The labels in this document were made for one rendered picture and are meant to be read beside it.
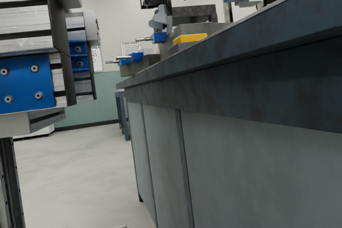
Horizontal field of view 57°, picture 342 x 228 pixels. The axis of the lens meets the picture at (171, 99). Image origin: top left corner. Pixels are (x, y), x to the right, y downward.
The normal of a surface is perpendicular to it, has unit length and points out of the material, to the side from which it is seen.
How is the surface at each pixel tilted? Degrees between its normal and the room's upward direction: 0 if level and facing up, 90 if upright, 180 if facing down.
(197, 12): 90
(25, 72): 90
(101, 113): 90
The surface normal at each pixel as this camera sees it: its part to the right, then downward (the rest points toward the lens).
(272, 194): -0.96, 0.13
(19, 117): 0.14, 0.02
